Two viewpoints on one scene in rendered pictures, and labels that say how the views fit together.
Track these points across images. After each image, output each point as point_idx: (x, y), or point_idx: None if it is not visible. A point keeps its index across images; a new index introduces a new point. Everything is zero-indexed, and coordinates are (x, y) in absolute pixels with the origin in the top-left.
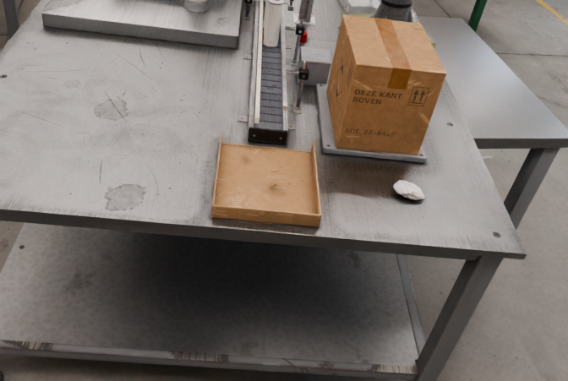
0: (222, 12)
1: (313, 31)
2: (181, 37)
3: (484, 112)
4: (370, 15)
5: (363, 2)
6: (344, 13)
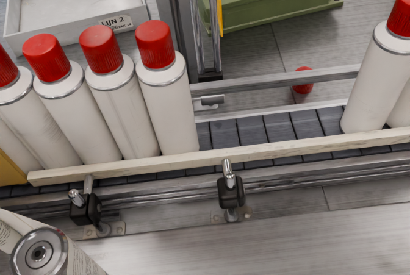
0: (331, 270)
1: (246, 72)
2: None
3: None
4: None
5: (64, 10)
6: (208, 4)
